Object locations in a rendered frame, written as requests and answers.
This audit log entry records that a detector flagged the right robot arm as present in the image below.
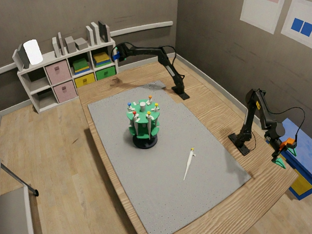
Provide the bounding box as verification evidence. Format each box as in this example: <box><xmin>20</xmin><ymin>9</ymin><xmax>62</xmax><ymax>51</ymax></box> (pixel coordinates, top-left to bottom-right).
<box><xmin>117</xmin><ymin>43</ymin><xmax>190</xmax><ymax>100</ymax></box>

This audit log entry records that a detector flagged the grey pipette with blue button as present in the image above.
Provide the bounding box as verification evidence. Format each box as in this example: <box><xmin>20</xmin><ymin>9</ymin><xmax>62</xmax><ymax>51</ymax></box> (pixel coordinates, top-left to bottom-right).
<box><xmin>128</xmin><ymin>103</ymin><xmax>135</xmax><ymax>127</ymax></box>

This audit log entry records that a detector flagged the grey pipette with yellow button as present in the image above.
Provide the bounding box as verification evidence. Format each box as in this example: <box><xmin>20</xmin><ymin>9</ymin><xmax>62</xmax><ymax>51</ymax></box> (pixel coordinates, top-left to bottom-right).
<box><xmin>183</xmin><ymin>148</ymin><xmax>195</xmax><ymax>180</ymax></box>
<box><xmin>146</xmin><ymin>111</ymin><xmax>151</xmax><ymax>140</ymax></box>
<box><xmin>151</xmin><ymin>103</ymin><xmax>158</xmax><ymax>127</ymax></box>

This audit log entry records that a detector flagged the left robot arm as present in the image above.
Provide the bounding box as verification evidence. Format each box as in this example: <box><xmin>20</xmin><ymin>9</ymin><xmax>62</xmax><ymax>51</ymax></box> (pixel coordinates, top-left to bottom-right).
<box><xmin>228</xmin><ymin>89</ymin><xmax>285</xmax><ymax>156</ymax></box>

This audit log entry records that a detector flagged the grey pipette with red button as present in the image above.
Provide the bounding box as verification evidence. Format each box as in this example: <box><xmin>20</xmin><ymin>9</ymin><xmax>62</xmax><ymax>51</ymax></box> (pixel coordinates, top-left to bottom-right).
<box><xmin>133</xmin><ymin>111</ymin><xmax>139</xmax><ymax>136</ymax></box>

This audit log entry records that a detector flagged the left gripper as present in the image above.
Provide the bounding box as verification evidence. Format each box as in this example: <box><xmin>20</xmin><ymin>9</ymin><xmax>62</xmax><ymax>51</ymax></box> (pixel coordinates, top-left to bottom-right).
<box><xmin>270</xmin><ymin>138</ymin><xmax>297</xmax><ymax>169</ymax></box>

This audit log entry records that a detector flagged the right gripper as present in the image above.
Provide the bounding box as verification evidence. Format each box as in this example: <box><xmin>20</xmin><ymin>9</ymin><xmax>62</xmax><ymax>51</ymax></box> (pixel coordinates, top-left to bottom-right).
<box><xmin>113</xmin><ymin>48</ymin><xmax>126</xmax><ymax>62</ymax></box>

